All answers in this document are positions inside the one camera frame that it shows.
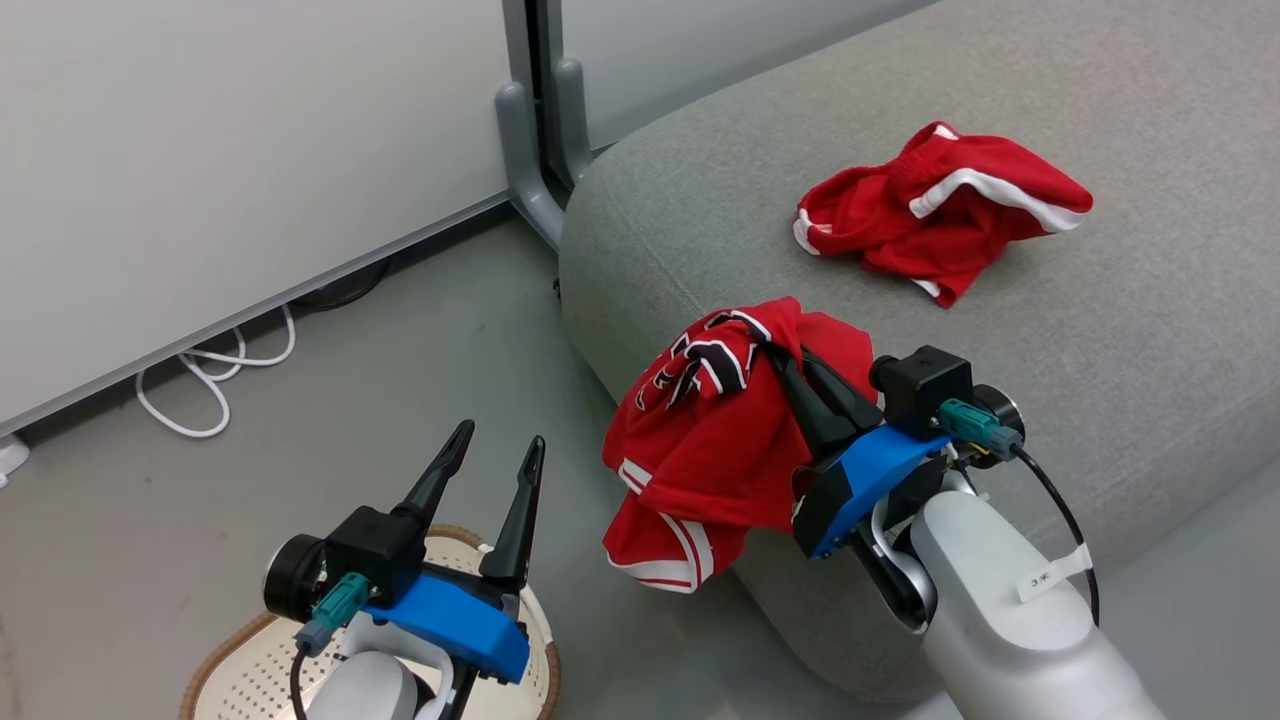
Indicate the white perforated laundry basket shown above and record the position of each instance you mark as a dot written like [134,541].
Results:
[250,670]

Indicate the red Bulls basketball shorts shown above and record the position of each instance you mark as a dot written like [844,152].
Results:
[900,215]

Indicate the white leg with caster wheel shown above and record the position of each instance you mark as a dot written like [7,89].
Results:
[10,460]

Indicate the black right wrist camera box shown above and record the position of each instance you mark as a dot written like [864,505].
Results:
[925,385]

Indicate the white partition panel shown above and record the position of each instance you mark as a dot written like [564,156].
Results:
[680,50]
[200,150]

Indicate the red Bulls basketball jersey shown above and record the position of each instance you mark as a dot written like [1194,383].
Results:
[700,450]

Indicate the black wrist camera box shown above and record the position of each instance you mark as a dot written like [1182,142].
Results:
[925,385]
[370,550]

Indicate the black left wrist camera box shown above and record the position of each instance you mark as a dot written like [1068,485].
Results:
[370,550]

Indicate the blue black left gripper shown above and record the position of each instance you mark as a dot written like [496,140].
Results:
[460,620]

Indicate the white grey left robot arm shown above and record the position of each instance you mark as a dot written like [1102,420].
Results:
[370,695]

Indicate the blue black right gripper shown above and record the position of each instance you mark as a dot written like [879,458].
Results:
[870,470]

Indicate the grey fabric sofa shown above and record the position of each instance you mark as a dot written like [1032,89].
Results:
[1100,350]

